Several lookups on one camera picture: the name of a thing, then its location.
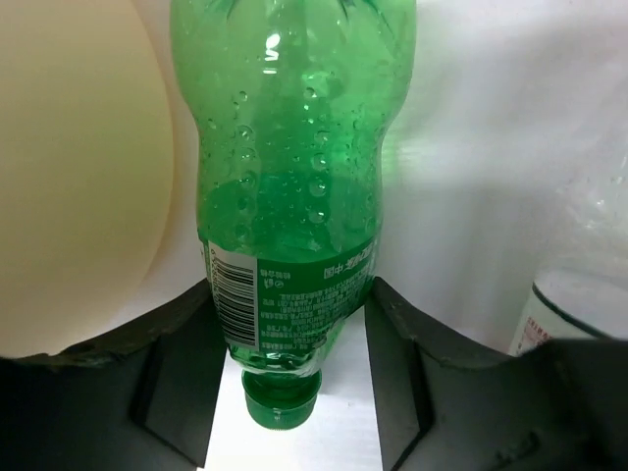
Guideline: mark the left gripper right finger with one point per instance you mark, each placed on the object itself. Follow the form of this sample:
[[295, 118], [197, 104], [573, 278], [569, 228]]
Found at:
[[446, 402]]

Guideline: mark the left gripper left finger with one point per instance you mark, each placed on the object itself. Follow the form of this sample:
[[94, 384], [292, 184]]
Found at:
[[140, 397]]

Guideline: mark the red label red cap bottle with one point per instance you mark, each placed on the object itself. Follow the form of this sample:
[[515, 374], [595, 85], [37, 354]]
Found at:
[[572, 303]]

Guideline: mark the green plastic bottle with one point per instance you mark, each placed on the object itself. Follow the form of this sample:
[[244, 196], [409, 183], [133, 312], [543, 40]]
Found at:
[[292, 101]]

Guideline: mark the beige cylindrical bin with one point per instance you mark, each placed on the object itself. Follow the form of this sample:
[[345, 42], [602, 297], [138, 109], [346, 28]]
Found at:
[[87, 168]]

